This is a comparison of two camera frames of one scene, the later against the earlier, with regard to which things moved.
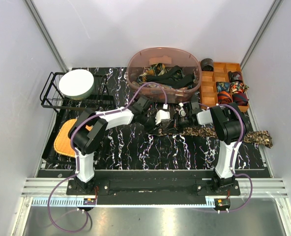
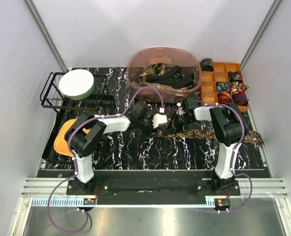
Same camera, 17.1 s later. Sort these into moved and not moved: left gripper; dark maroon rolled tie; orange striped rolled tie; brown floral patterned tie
Moved: brown floral patterned tie
Not moved: orange striped rolled tie; dark maroon rolled tie; left gripper
